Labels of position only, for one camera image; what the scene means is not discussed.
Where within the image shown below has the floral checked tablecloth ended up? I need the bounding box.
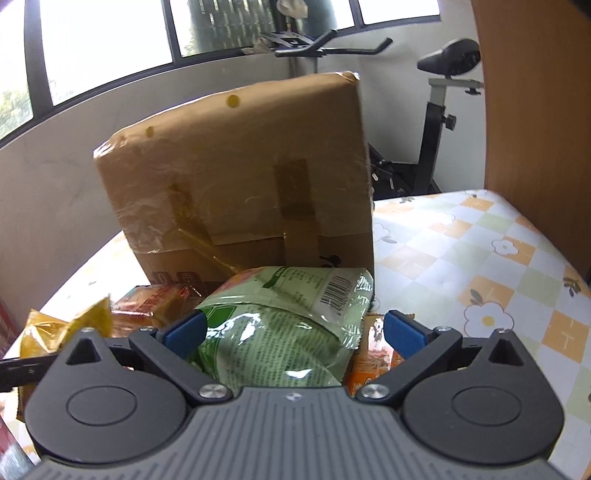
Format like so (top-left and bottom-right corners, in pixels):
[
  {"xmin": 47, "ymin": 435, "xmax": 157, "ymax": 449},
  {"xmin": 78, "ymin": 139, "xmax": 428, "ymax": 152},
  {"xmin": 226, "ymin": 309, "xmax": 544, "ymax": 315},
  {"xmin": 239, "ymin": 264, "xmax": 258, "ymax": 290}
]
[{"xmin": 39, "ymin": 188, "xmax": 591, "ymax": 480}]

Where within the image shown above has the brown wooden board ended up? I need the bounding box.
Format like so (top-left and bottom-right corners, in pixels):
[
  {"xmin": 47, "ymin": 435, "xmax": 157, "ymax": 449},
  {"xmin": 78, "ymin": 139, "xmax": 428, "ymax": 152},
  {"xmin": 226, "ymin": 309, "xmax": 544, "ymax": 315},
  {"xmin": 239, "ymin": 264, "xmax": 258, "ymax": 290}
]
[{"xmin": 471, "ymin": 0, "xmax": 591, "ymax": 283}]

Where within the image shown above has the black-framed window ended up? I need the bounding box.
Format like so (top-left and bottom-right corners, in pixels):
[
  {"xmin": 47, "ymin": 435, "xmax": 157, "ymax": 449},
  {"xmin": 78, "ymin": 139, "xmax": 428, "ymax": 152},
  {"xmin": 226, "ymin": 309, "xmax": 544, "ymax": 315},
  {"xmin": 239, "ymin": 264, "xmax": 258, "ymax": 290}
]
[{"xmin": 0, "ymin": 0, "xmax": 445, "ymax": 149}]

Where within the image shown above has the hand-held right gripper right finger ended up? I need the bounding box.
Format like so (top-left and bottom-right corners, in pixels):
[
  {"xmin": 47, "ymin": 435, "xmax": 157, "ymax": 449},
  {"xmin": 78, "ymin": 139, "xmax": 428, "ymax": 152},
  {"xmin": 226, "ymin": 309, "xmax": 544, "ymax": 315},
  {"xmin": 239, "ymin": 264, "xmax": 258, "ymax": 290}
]
[{"xmin": 353, "ymin": 310, "xmax": 539, "ymax": 409}]

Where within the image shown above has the orange snack packet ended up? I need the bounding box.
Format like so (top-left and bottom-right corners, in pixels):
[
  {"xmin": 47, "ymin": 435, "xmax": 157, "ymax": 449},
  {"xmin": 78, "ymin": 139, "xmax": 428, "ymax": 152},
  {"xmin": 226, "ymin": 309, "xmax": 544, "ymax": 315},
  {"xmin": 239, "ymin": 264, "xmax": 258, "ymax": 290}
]
[{"xmin": 344, "ymin": 314, "xmax": 408, "ymax": 398}]

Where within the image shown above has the red box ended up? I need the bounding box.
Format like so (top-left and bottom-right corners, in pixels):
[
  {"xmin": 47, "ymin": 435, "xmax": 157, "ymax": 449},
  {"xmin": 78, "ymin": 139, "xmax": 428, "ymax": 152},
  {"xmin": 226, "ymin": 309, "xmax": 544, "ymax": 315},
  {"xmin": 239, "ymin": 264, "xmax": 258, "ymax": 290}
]
[{"xmin": 0, "ymin": 295, "xmax": 42, "ymax": 480}]

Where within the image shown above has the yellow snack packet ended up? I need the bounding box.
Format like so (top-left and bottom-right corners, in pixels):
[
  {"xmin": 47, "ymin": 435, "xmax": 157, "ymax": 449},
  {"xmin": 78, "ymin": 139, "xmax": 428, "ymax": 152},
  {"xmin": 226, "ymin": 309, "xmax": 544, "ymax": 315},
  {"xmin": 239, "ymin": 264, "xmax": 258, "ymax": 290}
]
[{"xmin": 16, "ymin": 296, "xmax": 114, "ymax": 422}]

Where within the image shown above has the green snack bag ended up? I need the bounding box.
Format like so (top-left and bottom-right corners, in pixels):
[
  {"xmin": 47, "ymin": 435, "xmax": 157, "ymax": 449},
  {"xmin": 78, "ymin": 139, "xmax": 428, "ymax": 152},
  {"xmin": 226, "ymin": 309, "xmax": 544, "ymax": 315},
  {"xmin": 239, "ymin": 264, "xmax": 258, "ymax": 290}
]
[{"xmin": 191, "ymin": 265, "xmax": 375, "ymax": 400}]

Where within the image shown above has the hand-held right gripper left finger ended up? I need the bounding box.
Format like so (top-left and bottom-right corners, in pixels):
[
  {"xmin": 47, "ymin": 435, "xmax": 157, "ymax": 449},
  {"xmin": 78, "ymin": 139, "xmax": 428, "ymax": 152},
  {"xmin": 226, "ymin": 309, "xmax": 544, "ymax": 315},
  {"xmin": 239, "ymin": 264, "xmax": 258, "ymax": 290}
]
[{"xmin": 54, "ymin": 311, "xmax": 234, "ymax": 408}]

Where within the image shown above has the black exercise bike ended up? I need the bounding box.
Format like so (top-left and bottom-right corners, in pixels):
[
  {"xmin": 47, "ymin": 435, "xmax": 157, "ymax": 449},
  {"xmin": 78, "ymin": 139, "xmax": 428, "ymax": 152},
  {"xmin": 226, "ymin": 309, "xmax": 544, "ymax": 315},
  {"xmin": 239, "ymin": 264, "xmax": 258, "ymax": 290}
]
[{"xmin": 259, "ymin": 28, "xmax": 485, "ymax": 200}]

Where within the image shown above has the orange-red snack packet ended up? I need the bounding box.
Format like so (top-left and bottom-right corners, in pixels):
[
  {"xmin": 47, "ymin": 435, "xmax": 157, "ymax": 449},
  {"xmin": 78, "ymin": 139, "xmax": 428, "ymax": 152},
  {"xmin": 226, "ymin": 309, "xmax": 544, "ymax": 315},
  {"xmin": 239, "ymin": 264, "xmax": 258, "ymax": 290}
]
[{"xmin": 111, "ymin": 283, "xmax": 205, "ymax": 334}]

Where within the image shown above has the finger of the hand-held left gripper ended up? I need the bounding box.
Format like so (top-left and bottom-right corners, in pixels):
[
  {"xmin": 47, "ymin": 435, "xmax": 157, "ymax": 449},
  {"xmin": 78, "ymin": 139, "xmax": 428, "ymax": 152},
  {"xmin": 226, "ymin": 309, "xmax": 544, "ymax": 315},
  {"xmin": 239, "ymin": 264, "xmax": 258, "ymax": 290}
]
[{"xmin": 0, "ymin": 354, "xmax": 62, "ymax": 393}]

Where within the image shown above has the taped cardboard box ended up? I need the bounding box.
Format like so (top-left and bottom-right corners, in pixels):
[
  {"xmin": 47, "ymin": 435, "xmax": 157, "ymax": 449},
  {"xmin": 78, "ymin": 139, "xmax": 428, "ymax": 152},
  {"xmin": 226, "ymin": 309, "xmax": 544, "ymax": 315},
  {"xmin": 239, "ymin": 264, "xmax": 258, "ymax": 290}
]
[{"xmin": 92, "ymin": 71, "xmax": 376, "ymax": 296}]

